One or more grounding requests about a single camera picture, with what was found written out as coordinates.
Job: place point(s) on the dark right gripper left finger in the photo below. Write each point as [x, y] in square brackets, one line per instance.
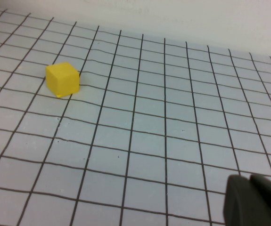
[241, 204]

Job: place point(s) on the white grid-lined table mat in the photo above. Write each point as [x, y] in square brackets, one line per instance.
[163, 122]

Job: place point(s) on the yellow foam cube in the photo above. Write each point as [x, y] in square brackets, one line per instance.
[63, 79]

